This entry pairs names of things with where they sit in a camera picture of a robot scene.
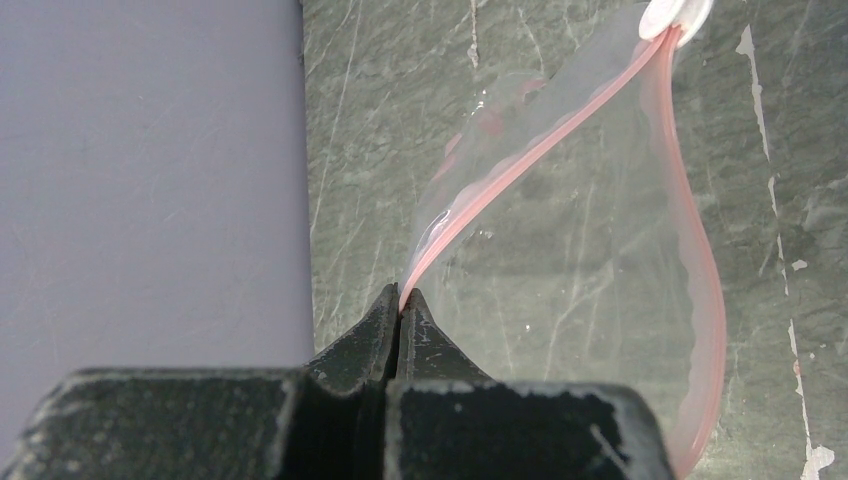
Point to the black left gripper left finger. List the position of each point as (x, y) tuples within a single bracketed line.
[(320, 420)]

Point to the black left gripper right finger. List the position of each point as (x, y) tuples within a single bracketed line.
[(446, 419)]

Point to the clear zip top bag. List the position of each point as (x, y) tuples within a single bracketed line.
[(559, 239)]

